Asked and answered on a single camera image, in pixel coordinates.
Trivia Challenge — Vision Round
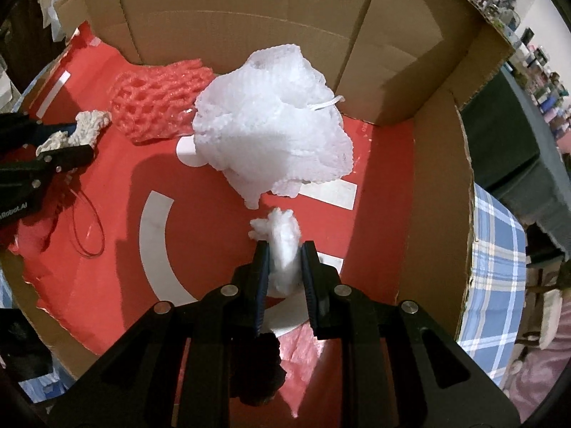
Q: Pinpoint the red foam net sleeve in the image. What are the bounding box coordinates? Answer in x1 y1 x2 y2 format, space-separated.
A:
108 59 215 143

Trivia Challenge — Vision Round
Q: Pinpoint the dark green covered table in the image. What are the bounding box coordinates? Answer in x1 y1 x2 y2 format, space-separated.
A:
459 69 571 259

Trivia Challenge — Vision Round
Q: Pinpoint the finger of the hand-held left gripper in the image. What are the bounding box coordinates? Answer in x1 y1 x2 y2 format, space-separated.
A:
0 145 96 181
0 113 77 144

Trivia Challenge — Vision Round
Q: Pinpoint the row of cosmetic bottles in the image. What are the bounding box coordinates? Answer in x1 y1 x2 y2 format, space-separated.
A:
464 0 571 152

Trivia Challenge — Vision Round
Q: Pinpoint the pink cloth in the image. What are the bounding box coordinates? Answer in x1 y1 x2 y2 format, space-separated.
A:
509 334 571 413

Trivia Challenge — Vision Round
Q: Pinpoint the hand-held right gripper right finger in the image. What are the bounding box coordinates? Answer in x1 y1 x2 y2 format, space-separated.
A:
300 241 522 428

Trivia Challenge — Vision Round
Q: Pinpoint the red printed sheet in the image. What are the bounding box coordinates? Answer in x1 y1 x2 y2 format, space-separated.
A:
9 22 418 428

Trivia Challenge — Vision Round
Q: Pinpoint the cream crochet lace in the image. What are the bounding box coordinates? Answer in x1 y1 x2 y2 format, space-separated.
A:
36 111 112 157

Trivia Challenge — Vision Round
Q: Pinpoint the cardboard box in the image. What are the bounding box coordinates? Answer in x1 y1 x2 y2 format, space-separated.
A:
0 0 516 411

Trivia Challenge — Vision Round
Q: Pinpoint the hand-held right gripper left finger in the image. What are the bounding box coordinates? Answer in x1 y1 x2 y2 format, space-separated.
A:
47 241 273 428

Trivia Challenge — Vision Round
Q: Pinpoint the white mesh bath pouf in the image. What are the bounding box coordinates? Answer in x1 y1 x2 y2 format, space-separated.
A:
192 44 355 209

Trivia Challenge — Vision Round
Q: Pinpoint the white cotton wad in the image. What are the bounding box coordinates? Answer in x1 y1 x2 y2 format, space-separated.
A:
249 209 302 297

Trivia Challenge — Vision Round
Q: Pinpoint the clear plastic bag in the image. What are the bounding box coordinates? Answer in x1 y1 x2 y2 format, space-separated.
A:
36 0 85 41

